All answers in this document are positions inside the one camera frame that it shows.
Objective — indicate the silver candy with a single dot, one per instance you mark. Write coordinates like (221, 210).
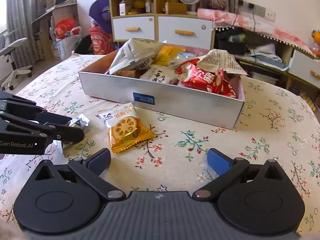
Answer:
(81, 122)

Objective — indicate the small yellow blue-label packet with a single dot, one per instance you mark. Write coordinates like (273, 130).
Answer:
(165, 55)

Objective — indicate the white newsprint snack packet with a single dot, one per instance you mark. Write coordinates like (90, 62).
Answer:
(135, 52)
(222, 60)

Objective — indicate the purple hat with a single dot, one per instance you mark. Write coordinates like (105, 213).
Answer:
(100, 12)

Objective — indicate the wooden bookshelf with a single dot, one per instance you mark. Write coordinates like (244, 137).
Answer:
(62, 10)

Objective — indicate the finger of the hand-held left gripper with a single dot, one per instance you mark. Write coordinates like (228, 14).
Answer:
(55, 118)
(67, 133)

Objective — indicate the brown cardboard box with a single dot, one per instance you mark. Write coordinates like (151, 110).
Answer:
(175, 8)

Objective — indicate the pink cloth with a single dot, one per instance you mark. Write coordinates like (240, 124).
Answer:
(262, 27)

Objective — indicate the red round-print bag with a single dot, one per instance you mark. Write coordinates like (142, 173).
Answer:
(100, 41)

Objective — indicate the pile of papers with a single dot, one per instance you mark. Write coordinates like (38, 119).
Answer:
(267, 55)

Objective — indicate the yellow round object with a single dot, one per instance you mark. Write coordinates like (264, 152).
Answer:
(137, 6)

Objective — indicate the white office chair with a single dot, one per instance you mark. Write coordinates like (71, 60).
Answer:
(15, 52)

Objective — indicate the white wall sockets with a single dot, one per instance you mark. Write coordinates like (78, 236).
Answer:
(257, 10)

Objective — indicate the orange biscuit packet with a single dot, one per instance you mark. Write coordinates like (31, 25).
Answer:
(125, 127)

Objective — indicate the brown snack packet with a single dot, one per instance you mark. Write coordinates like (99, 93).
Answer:
(126, 73)

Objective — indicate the orange fruit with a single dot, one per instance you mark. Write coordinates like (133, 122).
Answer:
(315, 37)

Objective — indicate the wooden cabinet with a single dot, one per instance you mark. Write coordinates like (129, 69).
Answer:
(155, 5)

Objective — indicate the white cartoon face snack packet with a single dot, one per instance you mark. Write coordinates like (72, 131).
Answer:
(160, 76)

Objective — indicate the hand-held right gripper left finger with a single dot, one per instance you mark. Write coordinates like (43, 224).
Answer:
(100, 161)

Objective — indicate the pink and silver cardboard box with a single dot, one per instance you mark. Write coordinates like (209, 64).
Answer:
(187, 105)

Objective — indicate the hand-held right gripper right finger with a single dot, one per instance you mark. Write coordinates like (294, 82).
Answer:
(218, 162)

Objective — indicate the red and white shopping bag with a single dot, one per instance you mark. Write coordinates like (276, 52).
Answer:
(65, 35)

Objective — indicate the floral tablecloth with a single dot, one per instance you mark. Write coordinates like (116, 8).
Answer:
(262, 130)

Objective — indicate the grey curtain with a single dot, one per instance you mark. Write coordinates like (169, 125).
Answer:
(22, 17)

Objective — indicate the white drawer with round sticker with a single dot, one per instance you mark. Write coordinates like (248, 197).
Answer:
(185, 23)

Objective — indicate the small white box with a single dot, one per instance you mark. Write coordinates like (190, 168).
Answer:
(123, 7)

